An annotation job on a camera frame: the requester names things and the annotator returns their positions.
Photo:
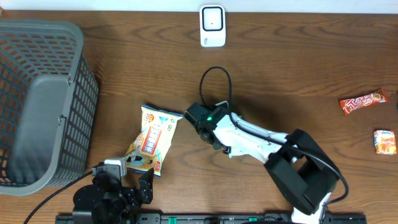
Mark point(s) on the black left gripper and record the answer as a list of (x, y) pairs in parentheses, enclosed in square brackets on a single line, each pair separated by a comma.
[(146, 190)]

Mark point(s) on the yellow snack bag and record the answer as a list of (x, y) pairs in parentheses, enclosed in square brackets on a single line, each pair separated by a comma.
[(149, 149)]

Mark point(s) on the red brown snack packet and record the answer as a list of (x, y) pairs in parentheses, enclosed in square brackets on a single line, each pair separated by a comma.
[(352, 104)]

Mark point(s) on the small orange juice carton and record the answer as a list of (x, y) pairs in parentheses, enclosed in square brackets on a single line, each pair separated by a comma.
[(385, 142)]

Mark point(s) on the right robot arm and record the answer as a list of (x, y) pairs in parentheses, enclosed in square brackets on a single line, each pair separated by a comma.
[(301, 170)]

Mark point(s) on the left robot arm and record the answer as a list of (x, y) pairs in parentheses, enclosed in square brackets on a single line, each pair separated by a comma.
[(89, 208)]

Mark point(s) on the white barcode scanner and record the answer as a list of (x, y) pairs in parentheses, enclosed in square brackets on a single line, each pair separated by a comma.
[(212, 26)]

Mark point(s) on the grey plastic shopping basket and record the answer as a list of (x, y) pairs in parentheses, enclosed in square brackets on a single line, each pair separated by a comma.
[(48, 103)]

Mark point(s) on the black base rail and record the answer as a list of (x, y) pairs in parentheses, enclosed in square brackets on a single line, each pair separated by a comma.
[(268, 218)]

